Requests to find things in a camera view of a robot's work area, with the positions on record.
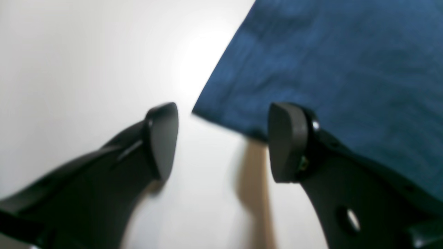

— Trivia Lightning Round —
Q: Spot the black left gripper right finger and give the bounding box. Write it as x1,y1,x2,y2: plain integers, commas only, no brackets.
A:
268,102,443,249

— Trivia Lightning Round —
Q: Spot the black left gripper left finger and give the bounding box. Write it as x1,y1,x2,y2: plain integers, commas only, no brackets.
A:
1,102,179,249

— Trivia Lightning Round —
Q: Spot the dark blue T-shirt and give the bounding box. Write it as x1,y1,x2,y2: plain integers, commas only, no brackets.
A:
193,0,443,200

